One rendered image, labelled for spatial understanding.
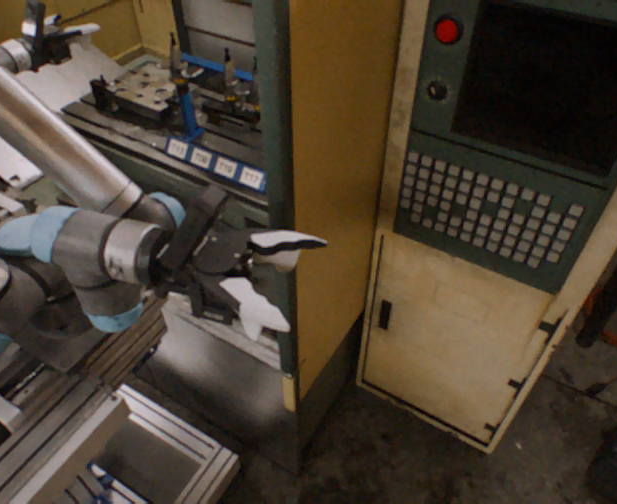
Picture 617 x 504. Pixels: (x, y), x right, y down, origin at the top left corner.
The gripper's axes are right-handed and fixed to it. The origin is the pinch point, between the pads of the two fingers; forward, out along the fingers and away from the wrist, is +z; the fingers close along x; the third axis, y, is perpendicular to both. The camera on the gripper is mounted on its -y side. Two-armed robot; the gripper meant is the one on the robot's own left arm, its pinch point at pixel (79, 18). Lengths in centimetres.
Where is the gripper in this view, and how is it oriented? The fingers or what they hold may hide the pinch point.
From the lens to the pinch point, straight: 168.0
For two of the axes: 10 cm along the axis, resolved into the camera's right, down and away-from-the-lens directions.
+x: 8.6, 3.6, -3.5
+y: 0.0, 7.0, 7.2
